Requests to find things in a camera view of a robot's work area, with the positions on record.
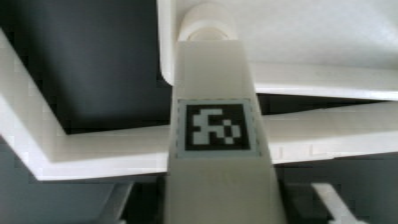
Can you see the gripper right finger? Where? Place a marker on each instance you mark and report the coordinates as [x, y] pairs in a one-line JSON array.
[[334, 205]]

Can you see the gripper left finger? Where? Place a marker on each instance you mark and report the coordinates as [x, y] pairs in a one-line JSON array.
[[114, 205]]

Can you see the white desk leg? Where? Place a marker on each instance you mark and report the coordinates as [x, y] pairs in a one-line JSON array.
[[220, 182]]

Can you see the white desk top tray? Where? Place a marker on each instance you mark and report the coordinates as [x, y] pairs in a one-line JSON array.
[[320, 43]]

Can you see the white front fence bar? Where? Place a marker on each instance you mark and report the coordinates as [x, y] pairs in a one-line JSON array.
[[313, 135]]

